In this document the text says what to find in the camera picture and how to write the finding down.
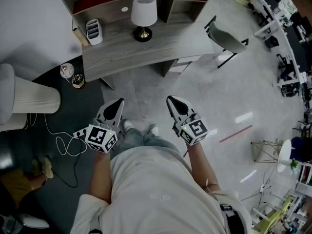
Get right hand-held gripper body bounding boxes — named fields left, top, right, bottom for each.
left=172, top=113, right=210, bottom=146

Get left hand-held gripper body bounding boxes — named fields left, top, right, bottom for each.
left=85, top=117, right=122, bottom=154

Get white table lamp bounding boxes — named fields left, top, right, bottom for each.
left=130, top=0, right=158, bottom=43

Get person's right forearm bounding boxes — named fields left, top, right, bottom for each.
left=187, top=142, right=220, bottom=189

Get person's left forearm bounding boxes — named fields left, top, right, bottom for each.
left=87, top=150, right=113, bottom=204

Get grey wooden desk with shelves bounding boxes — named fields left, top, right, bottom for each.
left=53, top=0, right=217, bottom=90

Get white slotted organiser box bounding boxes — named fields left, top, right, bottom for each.
left=86, top=19, right=103, bottom=46

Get person's left shoe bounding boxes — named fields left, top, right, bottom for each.
left=121, top=119, right=134, bottom=133

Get white power strip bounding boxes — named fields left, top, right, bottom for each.
left=73, top=128, right=90, bottom=139

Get person's blue jeans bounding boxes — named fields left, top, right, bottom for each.
left=113, top=127, right=182, bottom=159

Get red floor tape strip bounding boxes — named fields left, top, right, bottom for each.
left=219, top=124, right=253, bottom=144

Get person in white shirt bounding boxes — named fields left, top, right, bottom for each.
left=70, top=146, right=252, bottom=234

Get black storage box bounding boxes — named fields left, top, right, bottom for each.
left=264, top=35, right=280, bottom=49

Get small green potted plant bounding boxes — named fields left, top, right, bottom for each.
left=291, top=158, right=300, bottom=175

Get black office chair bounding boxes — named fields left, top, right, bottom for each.
left=253, top=4, right=274, bottom=27
left=276, top=53, right=297, bottom=80

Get yellow-green chair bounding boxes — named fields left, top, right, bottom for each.
left=253, top=195, right=293, bottom=234

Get gold wire ornament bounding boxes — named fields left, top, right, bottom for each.
left=71, top=73, right=86, bottom=90

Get white floor cable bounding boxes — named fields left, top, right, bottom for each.
left=28, top=113, right=88, bottom=157

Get black floor cable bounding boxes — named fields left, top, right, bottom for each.
left=52, top=137, right=85, bottom=189

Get grey chair with black frame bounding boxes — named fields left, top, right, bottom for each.
left=204, top=15, right=250, bottom=69

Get white round wire-leg table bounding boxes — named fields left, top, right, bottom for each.
left=251, top=138, right=293, bottom=173

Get black shoulder strap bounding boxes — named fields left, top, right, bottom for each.
left=218, top=203, right=245, bottom=234

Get white frame office desk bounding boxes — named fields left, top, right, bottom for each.
left=248, top=0, right=312, bottom=90

